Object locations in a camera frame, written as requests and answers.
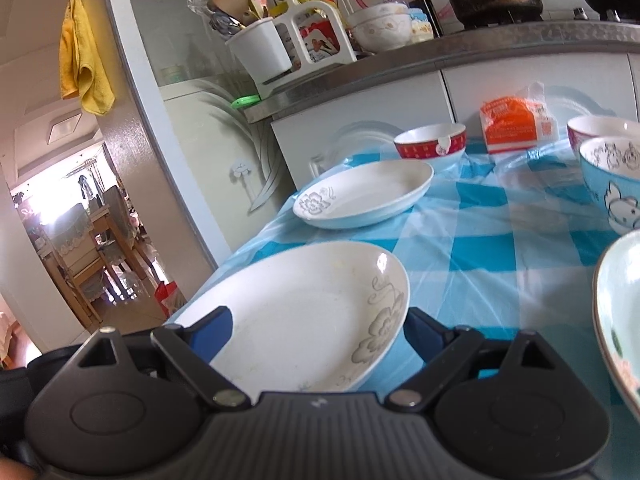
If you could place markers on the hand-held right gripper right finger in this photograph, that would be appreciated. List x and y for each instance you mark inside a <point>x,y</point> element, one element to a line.
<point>425,342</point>

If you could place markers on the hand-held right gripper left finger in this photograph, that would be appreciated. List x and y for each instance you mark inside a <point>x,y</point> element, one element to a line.
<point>212,332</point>

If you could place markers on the white plate grey flower print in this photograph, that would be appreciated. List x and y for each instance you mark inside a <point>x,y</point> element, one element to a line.
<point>370,195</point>
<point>295,320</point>

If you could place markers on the pink rimmed white bowl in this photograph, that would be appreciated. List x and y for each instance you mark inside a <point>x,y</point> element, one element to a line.
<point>580,135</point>

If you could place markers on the red bag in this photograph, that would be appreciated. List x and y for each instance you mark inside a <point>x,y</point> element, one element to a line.
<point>167,297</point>

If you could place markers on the blue checked plastic tablecloth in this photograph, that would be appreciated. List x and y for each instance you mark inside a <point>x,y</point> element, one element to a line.
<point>480,245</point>

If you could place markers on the wooden dining table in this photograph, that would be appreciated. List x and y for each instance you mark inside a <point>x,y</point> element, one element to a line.
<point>122,245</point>

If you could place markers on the wooden chair with lace cover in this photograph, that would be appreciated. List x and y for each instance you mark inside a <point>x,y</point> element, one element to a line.
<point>80,260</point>

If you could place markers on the glass door with flower decal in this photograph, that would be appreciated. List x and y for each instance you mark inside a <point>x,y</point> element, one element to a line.
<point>200,150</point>

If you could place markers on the red bowl white rim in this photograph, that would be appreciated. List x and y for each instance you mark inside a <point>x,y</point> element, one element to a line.
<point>425,150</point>

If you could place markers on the green rimmed plate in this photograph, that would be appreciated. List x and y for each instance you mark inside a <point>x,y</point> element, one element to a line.
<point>620,305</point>

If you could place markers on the blue cartoon bowl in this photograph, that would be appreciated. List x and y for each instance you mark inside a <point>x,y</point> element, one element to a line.
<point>605,195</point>

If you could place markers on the orange and white cup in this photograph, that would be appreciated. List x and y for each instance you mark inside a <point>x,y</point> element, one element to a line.
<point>515,127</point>

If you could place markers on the green clip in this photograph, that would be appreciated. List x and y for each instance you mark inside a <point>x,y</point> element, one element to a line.
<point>245,101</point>

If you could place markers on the white utensil holder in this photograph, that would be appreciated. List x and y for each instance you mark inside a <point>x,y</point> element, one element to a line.
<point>260,52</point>

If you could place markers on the grey kitchen countertop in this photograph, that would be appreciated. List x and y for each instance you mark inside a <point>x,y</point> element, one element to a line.
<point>450,52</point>

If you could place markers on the yellow towel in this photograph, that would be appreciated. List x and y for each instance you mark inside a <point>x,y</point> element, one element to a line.
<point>82,60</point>

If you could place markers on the white dish rack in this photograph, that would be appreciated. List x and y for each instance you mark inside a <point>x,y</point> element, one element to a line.
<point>320,35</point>

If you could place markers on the white plastic bag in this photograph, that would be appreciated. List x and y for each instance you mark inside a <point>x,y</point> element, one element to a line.
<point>380,27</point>

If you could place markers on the dark soy sauce bottle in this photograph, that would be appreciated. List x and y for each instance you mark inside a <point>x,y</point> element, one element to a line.
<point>425,15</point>

